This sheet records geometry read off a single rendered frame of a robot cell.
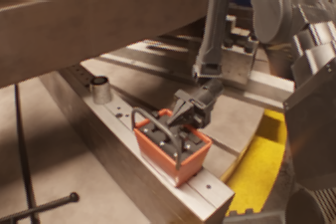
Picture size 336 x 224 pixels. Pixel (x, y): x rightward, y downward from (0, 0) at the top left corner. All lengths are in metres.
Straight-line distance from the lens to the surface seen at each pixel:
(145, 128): 0.72
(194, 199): 0.70
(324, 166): 0.26
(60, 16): 0.89
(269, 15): 0.35
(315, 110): 0.27
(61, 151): 1.40
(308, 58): 0.29
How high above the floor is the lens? 1.28
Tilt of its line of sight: 38 degrees down
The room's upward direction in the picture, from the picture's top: 3 degrees clockwise
